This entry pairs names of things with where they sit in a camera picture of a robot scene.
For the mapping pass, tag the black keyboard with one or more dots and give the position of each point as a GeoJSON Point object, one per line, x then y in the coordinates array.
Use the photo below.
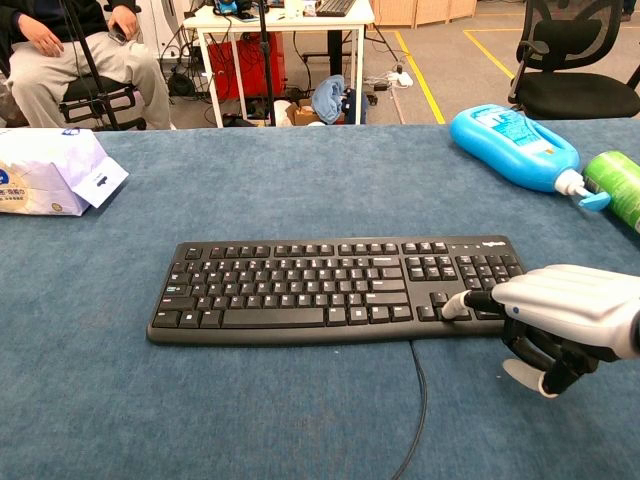
{"type": "Point", "coordinates": [300, 290]}

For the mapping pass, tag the dark blue bag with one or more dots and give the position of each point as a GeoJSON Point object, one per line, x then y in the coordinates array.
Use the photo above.
{"type": "Point", "coordinates": [356, 107]}

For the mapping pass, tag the light blue cloth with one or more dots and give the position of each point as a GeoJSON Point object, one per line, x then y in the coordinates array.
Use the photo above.
{"type": "Point", "coordinates": [327, 100]}

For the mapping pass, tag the wooden panel screen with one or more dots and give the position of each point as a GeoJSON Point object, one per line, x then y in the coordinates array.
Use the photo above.
{"type": "Point", "coordinates": [425, 11]}

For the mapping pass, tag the black chair with wheels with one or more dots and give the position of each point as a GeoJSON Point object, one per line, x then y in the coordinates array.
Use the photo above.
{"type": "Point", "coordinates": [95, 97]}

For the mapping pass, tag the blue detergent bottle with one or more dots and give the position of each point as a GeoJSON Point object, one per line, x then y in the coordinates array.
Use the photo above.
{"type": "Point", "coordinates": [510, 145]}

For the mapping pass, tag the red cabinet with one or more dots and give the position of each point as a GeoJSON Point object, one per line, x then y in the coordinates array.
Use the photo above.
{"type": "Point", "coordinates": [235, 65]}

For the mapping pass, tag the black mesh office chair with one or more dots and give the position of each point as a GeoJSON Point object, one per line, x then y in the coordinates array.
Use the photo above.
{"type": "Point", "coordinates": [575, 90]}

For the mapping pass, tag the white desk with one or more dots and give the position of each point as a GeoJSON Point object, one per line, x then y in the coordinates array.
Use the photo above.
{"type": "Point", "coordinates": [280, 21]}

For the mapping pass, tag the black tripod stand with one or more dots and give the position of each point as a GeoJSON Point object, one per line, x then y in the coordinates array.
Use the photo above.
{"type": "Point", "coordinates": [95, 70]}
{"type": "Point", "coordinates": [267, 70]}

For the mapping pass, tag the blue felt table mat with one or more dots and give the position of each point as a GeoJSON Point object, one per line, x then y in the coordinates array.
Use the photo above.
{"type": "Point", "coordinates": [300, 190]}

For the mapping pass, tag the green cylindrical can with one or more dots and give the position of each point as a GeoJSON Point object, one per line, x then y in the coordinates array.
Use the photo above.
{"type": "Point", "coordinates": [617, 185]}

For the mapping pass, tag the white power strip with plugs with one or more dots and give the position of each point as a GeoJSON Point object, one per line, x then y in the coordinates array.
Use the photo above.
{"type": "Point", "coordinates": [402, 78]}

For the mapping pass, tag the white tissue pack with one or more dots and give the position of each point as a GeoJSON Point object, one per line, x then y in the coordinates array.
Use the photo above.
{"type": "Point", "coordinates": [45, 175]}

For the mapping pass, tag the person in grey trousers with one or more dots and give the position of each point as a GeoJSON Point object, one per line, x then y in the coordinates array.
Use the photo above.
{"type": "Point", "coordinates": [50, 70]}

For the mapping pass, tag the small open cardboard box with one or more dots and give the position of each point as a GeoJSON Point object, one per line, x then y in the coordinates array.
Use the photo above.
{"type": "Point", "coordinates": [302, 114]}

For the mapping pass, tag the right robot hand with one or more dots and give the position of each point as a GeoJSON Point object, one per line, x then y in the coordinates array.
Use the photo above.
{"type": "Point", "coordinates": [565, 300]}

